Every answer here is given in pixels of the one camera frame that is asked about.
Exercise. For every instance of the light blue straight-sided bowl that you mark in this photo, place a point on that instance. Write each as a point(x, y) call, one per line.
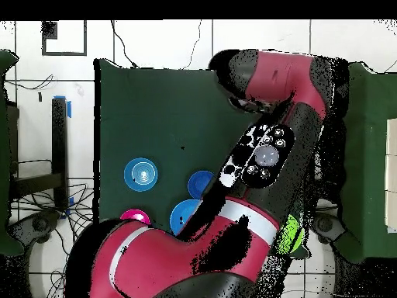
point(140, 174)

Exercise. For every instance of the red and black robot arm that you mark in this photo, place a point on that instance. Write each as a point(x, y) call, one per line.
point(155, 264)

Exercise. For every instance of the small dark blue bowl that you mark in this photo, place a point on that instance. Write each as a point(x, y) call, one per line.
point(197, 183)

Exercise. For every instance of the large blue bowl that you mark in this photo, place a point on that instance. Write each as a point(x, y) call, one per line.
point(183, 217)

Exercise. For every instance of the dark green table cloth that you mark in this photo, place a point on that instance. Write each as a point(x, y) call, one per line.
point(155, 108)

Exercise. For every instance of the small pink bowl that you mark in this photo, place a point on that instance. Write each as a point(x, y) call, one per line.
point(136, 214)

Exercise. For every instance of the green bowl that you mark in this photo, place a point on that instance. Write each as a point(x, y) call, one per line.
point(291, 232)

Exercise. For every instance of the green-clothed side table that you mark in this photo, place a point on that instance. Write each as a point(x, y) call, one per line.
point(372, 155)
point(3, 139)

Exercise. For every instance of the white boxes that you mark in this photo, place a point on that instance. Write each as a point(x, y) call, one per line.
point(391, 173)

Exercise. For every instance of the black post with blue tape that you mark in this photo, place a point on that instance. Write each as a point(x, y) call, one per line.
point(59, 149)

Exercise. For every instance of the black square floor frame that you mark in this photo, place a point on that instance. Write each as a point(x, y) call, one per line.
point(49, 29)

